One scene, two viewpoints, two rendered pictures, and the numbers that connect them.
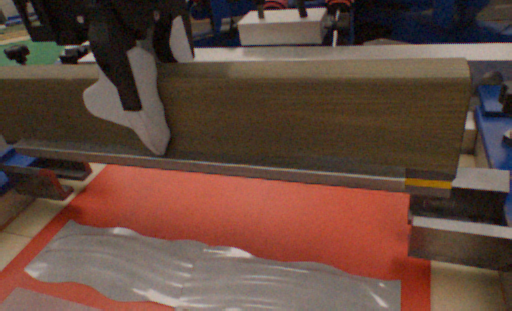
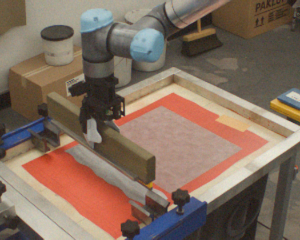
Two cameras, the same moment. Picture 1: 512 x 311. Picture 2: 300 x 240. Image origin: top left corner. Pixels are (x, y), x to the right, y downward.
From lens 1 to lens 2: 171 cm
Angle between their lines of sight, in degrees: 110
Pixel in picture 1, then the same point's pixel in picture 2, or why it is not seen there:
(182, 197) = (100, 199)
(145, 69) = not seen: hidden behind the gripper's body
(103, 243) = (137, 191)
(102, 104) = (115, 127)
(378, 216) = (48, 164)
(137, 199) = (118, 206)
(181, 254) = (113, 178)
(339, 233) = (64, 165)
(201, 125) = not seen: hidden behind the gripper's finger
